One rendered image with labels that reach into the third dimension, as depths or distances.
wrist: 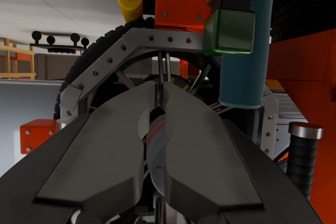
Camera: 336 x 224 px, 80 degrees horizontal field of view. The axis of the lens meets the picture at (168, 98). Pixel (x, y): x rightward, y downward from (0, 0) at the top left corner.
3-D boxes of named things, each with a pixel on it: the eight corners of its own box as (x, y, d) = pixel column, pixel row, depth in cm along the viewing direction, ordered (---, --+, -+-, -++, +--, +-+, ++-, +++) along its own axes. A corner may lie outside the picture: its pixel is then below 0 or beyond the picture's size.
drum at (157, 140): (146, 109, 55) (145, 158, 57) (147, 131, 34) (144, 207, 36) (197, 110, 57) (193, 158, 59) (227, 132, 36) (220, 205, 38)
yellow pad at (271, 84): (247, 77, 113) (246, 86, 114) (261, 78, 99) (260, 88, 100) (270, 78, 115) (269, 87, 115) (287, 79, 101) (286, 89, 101)
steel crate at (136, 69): (104, 39, 438) (103, 72, 446) (153, 42, 447) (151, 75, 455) (112, 44, 527) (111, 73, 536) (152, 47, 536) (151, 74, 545)
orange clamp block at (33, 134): (71, 119, 54) (36, 118, 53) (59, 126, 47) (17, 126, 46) (72, 144, 55) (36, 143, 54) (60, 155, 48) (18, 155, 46)
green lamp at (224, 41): (203, 17, 22) (200, 55, 22) (216, 5, 18) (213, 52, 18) (239, 20, 22) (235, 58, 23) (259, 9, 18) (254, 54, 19)
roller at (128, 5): (127, 15, 72) (126, 32, 73) (115, -24, 43) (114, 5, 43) (143, 16, 73) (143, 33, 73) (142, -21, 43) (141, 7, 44)
